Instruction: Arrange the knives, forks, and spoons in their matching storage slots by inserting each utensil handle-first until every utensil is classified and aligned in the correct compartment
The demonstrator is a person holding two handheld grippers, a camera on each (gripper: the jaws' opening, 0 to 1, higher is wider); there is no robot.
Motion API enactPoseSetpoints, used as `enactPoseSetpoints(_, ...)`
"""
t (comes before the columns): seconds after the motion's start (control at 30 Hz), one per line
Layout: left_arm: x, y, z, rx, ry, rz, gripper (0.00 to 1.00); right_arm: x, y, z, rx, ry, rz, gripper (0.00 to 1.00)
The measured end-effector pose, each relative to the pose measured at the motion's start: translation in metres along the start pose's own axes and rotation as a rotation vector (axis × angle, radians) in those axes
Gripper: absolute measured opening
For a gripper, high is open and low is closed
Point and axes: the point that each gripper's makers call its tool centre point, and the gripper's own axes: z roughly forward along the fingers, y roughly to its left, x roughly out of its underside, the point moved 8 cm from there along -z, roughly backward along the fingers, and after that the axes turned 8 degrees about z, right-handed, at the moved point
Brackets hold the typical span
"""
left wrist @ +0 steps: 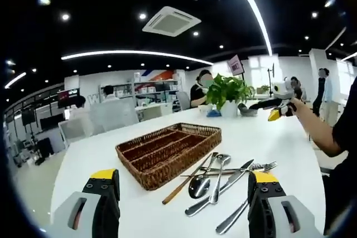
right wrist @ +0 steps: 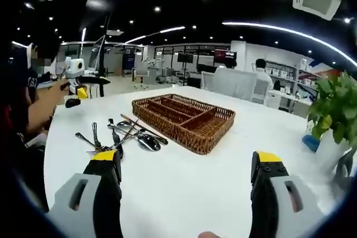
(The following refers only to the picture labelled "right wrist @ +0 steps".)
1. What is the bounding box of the black stand pole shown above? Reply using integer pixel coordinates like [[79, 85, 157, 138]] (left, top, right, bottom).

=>
[[99, 9, 110, 98]]

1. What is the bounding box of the dark grey curved object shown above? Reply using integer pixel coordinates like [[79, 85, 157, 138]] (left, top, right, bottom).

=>
[[334, 148, 354, 187]]

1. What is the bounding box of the blue standing banner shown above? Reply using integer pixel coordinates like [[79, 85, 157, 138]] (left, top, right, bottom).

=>
[[122, 52, 137, 71]]

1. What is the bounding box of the green potted plant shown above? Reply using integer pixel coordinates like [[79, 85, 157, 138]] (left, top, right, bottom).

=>
[[306, 70, 357, 166]]

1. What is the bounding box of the white storage shelf with boxes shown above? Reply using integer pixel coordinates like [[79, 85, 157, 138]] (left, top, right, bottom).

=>
[[264, 59, 321, 98]]

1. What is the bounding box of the curved ceiling light strip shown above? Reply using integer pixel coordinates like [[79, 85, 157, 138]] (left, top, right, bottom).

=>
[[222, 21, 357, 67]]

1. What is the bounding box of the brown wicker storage slot basket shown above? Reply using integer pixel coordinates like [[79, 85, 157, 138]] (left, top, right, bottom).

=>
[[131, 94, 237, 156]]

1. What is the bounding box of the black monitor on stand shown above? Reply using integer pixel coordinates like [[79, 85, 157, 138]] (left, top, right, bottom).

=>
[[177, 53, 194, 64]]

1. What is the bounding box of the tilted grey screen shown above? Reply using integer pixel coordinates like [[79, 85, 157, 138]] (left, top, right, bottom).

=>
[[89, 37, 106, 70]]

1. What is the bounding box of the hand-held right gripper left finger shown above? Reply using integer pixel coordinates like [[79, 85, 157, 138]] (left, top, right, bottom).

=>
[[46, 149, 124, 238]]

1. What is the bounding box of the red wall screen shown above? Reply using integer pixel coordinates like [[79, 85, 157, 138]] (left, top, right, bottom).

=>
[[214, 50, 238, 61]]

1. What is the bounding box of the small blue box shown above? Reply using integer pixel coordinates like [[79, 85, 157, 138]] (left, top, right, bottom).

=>
[[302, 134, 320, 153]]

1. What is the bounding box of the person's black shirt torso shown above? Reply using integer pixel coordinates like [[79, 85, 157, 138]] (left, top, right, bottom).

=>
[[0, 81, 52, 213]]

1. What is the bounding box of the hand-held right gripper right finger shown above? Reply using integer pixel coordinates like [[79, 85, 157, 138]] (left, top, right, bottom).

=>
[[250, 150, 326, 238]]

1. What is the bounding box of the white desk partition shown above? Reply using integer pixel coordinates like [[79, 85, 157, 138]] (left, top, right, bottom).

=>
[[200, 68, 259, 101]]

